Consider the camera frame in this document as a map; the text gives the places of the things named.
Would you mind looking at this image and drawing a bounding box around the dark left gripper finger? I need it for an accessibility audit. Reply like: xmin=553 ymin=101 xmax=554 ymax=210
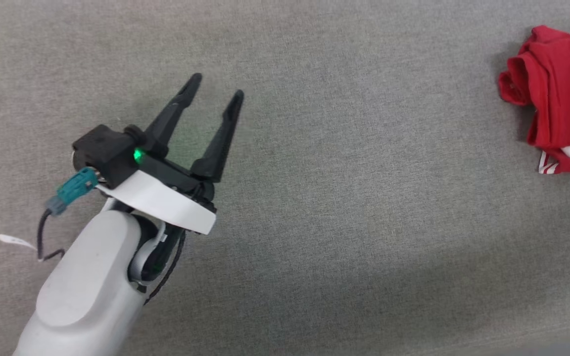
xmin=190 ymin=89 xmax=245 ymax=183
xmin=142 ymin=73 xmax=203 ymax=160

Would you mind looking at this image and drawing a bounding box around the black cable with teal connector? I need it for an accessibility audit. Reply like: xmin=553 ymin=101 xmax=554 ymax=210
xmin=37 ymin=167 xmax=99 ymax=263

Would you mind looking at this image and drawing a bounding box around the grey fabric sofa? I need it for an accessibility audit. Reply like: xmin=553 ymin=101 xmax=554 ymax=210
xmin=0 ymin=0 xmax=570 ymax=356

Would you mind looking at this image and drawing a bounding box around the white cable label tag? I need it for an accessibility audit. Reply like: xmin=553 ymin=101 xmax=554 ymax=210
xmin=0 ymin=233 xmax=39 ymax=252

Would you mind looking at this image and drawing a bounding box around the red and white shirt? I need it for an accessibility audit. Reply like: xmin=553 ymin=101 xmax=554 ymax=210
xmin=497 ymin=25 xmax=570 ymax=175

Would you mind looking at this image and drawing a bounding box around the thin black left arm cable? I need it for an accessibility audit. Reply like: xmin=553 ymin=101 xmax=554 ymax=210
xmin=143 ymin=228 xmax=188 ymax=306

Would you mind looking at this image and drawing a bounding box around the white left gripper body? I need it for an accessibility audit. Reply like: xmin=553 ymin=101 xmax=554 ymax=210
xmin=95 ymin=147 xmax=217 ymax=236

